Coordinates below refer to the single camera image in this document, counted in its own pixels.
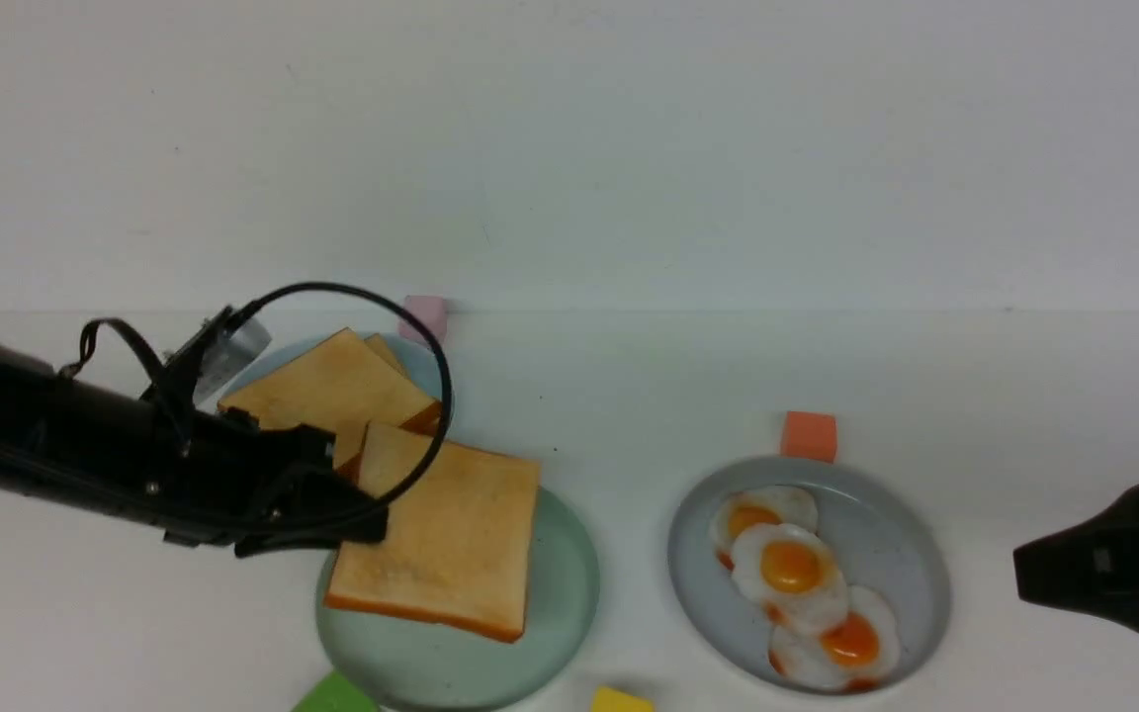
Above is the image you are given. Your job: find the fried egg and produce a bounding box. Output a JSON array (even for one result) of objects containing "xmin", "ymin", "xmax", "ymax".
[
  {"xmin": 729, "ymin": 523, "xmax": 849, "ymax": 636},
  {"xmin": 767, "ymin": 584, "xmax": 903, "ymax": 694},
  {"xmin": 708, "ymin": 484, "xmax": 820, "ymax": 572}
]

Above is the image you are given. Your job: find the sandwich toast slice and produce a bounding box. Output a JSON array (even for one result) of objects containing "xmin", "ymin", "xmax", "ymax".
[
  {"xmin": 218, "ymin": 328, "xmax": 440, "ymax": 469},
  {"xmin": 322, "ymin": 442, "xmax": 541, "ymax": 644}
]

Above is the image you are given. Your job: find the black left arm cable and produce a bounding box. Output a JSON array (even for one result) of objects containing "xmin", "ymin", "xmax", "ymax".
[{"xmin": 55, "ymin": 283, "xmax": 454, "ymax": 525}]

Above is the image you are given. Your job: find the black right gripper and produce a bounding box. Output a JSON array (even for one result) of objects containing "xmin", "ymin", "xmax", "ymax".
[{"xmin": 1011, "ymin": 484, "xmax": 1139, "ymax": 635}]

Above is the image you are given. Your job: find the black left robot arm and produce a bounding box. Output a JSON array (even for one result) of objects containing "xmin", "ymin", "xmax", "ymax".
[{"xmin": 0, "ymin": 325, "xmax": 390, "ymax": 558}]

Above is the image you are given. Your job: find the green foam cube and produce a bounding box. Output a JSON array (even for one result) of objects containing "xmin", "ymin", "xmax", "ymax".
[{"xmin": 290, "ymin": 670, "xmax": 383, "ymax": 712}]

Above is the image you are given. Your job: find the pink foam cube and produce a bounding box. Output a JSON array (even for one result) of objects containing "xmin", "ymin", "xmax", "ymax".
[{"xmin": 398, "ymin": 296, "xmax": 449, "ymax": 344}]

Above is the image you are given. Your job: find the light blue bread plate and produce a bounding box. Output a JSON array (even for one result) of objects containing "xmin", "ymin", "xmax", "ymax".
[{"xmin": 219, "ymin": 332, "xmax": 443, "ymax": 400}]

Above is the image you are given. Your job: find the upper toast slice on blue plate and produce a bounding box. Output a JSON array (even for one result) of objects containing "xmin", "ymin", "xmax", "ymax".
[{"xmin": 363, "ymin": 333, "xmax": 407, "ymax": 377}]

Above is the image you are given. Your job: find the grey egg plate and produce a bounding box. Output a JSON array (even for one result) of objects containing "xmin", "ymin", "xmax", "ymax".
[{"xmin": 667, "ymin": 456, "xmax": 952, "ymax": 699}]

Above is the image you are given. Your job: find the orange foam cube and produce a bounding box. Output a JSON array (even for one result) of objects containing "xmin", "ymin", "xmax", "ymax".
[{"xmin": 779, "ymin": 410, "xmax": 839, "ymax": 463}]

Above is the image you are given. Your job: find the green sandwich plate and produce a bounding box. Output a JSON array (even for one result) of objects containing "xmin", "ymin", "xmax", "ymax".
[{"xmin": 316, "ymin": 489, "xmax": 600, "ymax": 711}]

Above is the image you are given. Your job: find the yellow foam cube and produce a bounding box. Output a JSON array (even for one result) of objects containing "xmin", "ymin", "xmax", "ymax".
[{"xmin": 589, "ymin": 686, "xmax": 656, "ymax": 712}]

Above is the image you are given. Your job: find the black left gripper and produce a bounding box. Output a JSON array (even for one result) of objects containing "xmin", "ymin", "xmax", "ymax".
[{"xmin": 139, "ymin": 407, "xmax": 390, "ymax": 560}]

